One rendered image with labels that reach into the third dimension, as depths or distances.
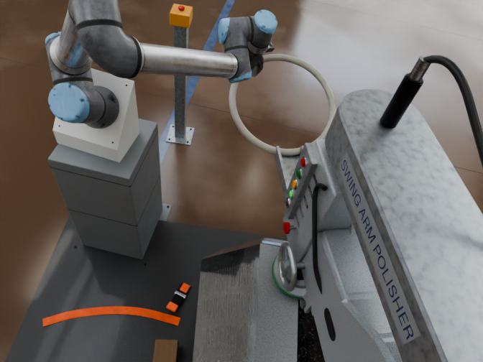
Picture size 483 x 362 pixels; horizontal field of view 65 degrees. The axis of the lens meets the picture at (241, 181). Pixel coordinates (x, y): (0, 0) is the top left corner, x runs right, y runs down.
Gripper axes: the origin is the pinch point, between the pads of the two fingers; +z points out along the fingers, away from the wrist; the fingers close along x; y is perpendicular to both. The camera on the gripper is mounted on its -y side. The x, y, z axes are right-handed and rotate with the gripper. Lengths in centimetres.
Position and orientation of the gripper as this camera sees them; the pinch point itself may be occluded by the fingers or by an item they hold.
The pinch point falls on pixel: (251, 69)
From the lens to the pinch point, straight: 183.7
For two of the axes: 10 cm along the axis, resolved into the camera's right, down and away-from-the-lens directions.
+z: -1.7, 2.6, 9.5
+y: -8.1, 5.1, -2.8
